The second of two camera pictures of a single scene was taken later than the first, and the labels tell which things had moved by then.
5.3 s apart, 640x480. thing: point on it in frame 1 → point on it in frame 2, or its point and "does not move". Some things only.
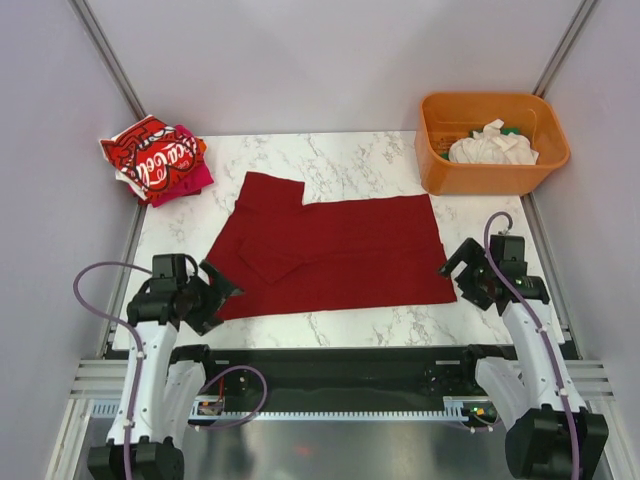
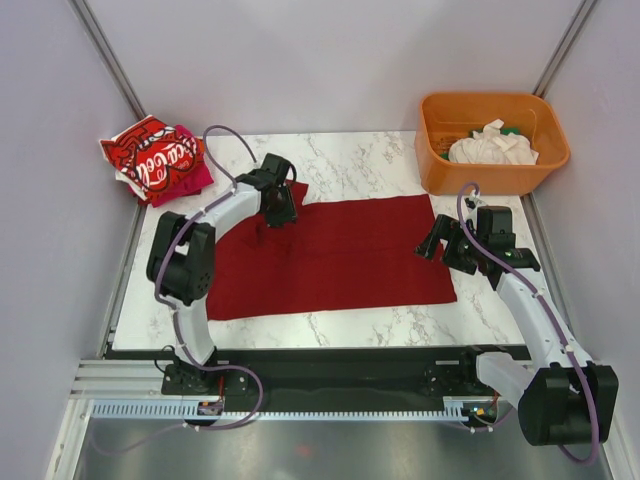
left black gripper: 205,320 → 288,215
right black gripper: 472,253 → 442,228
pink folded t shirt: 192,185 does not move
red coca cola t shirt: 149,155 does not move
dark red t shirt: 289,256 does not move
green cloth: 505,131 does not move
